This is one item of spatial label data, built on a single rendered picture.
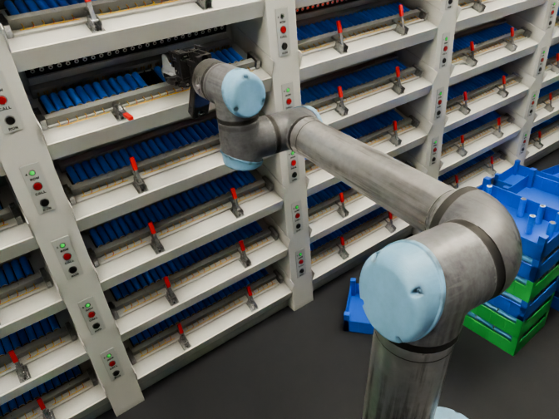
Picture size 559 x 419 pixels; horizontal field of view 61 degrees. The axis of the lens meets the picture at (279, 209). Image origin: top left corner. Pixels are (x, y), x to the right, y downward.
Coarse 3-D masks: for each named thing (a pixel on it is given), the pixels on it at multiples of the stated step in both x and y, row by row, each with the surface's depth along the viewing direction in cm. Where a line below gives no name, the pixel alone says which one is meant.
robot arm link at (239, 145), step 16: (224, 128) 99; (240, 128) 98; (256, 128) 101; (272, 128) 103; (224, 144) 102; (240, 144) 100; (256, 144) 102; (272, 144) 104; (224, 160) 105; (240, 160) 102; (256, 160) 104
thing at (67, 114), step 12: (252, 60) 130; (156, 84) 118; (168, 84) 119; (120, 96) 113; (132, 96) 114; (144, 96) 116; (72, 108) 108; (84, 108) 109; (96, 108) 111; (48, 120) 105; (60, 120) 107
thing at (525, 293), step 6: (558, 264) 146; (552, 270) 144; (558, 270) 148; (546, 276) 142; (552, 276) 146; (516, 282) 141; (528, 282) 138; (540, 282) 140; (546, 282) 144; (510, 288) 144; (516, 288) 142; (522, 288) 140; (528, 288) 139; (534, 288) 139; (540, 288) 143; (516, 294) 143; (522, 294) 141; (528, 294) 140; (534, 294) 142; (528, 300) 140
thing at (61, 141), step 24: (168, 48) 127; (240, 48) 138; (72, 72) 116; (264, 72) 131; (168, 96) 119; (96, 120) 110; (144, 120) 114; (168, 120) 119; (48, 144) 103; (72, 144) 107; (96, 144) 111
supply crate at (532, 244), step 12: (492, 192) 158; (504, 192) 155; (504, 204) 157; (516, 204) 153; (528, 204) 150; (540, 204) 146; (516, 216) 150; (528, 216) 150; (552, 216) 145; (540, 228) 144; (528, 240) 132; (540, 240) 129; (552, 240) 132; (528, 252) 134; (540, 252) 131
